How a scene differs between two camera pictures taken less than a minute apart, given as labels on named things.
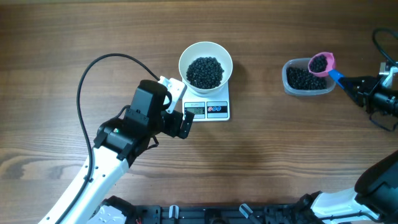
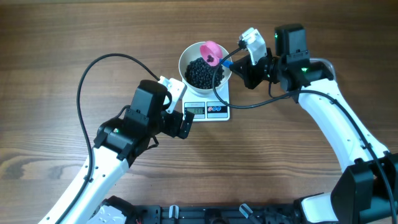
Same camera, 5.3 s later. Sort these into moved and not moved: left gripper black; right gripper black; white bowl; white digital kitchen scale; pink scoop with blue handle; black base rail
Moved: pink scoop with blue handle; right gripper black
Not moved: white bowl; left gripper black; black base rail; white digital kitchen scale
